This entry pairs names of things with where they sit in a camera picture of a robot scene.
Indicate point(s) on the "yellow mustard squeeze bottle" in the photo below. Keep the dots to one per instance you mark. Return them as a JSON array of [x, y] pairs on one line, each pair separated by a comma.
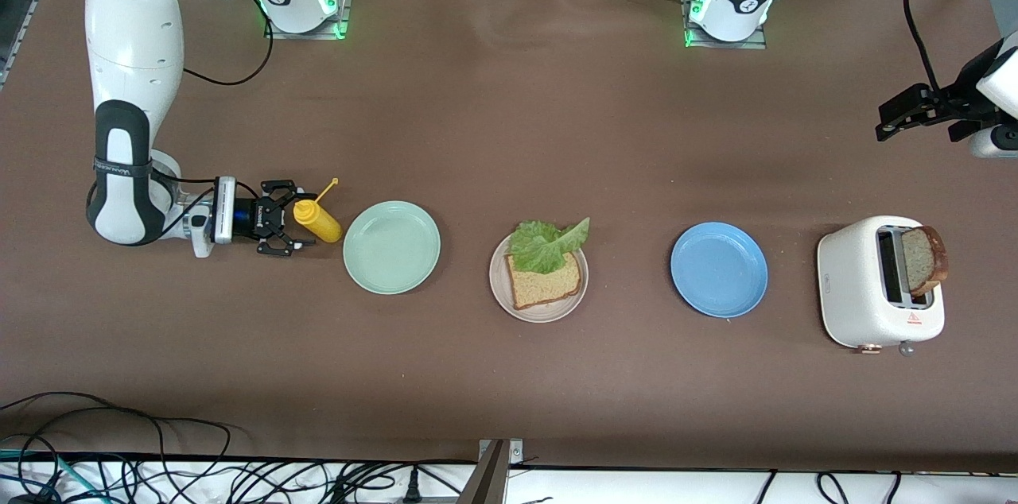
[[322, 226]]

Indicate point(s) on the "green lettuce leaf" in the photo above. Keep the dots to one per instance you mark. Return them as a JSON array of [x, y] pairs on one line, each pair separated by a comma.
[[545, 246]]

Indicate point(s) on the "grey metal post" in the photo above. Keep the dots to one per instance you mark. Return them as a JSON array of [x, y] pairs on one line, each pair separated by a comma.
[[489, 480]]

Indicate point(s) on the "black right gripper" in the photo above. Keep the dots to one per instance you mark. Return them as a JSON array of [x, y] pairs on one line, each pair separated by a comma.
[[257, 214]]

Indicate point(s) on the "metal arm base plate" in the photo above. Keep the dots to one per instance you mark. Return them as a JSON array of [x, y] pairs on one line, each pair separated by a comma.
[[728, 45], [343, 19]]

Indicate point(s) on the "dark-crust bread slice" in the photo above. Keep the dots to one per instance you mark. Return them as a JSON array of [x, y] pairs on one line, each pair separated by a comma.
[[921, 261]]

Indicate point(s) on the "black power plug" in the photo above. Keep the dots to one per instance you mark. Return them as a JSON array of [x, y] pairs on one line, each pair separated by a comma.
[[411, 488]]

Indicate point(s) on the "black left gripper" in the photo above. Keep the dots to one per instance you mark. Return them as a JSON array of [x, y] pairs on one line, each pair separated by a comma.
[[960, 95]]

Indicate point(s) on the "beige plate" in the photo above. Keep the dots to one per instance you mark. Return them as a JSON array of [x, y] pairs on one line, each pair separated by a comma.
[[499, 285]]

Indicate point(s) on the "blue plate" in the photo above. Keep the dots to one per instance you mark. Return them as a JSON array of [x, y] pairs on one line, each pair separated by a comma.
[[720, 269]]

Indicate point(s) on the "white two-slot toaster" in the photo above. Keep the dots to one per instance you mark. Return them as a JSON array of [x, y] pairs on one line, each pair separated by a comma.
[[851, 289]]

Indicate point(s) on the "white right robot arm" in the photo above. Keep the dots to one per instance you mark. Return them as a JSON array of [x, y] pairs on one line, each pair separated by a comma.
[[131, 35]]

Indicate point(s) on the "mint green plate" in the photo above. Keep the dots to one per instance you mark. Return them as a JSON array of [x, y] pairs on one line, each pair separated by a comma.
[[391, 248]]

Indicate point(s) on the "light brown bread slice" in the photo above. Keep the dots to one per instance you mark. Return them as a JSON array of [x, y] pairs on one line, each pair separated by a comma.
[[545, 288]]

